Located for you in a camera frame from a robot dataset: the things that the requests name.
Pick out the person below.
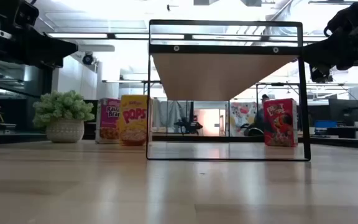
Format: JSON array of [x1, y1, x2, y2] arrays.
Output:
[[243, 93, 272, 137]]

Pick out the black monitor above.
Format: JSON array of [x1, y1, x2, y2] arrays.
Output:
[[328, 98, 358, 127]]

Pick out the Froot Loops cereal box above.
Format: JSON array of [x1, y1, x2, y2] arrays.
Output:
[[263, 98, 299, 147]]

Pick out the wooden shelf with black frame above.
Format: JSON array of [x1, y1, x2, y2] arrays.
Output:
[[146, 19, 311, 162]]

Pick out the black aluminium rail frame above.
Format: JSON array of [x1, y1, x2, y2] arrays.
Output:
[[0, 132, 358, 150]]

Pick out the round green plant, white pot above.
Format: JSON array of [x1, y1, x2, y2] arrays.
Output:
[[32, 90, 96, 144]]

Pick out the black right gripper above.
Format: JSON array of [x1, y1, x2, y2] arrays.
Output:
[[303, 0, 358, 83]]

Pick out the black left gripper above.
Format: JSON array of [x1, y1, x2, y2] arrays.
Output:
[[0, 0, 79, 68]]

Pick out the round black ceiling camera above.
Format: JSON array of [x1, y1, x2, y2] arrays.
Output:
[[81, 52, 95, 66]]

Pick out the blue box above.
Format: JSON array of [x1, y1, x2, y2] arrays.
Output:
[[314, 119, 338, 129]]

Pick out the colourful printed cloth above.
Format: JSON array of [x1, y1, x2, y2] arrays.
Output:
[[229, 101, 258, 137]]

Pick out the Corn Pops cereal box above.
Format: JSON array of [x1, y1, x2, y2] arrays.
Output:
[[119, 94, 149, 147]]

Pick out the Raisin Bran cereal box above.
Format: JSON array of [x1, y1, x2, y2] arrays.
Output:
[[95, 98, 122, 144]]

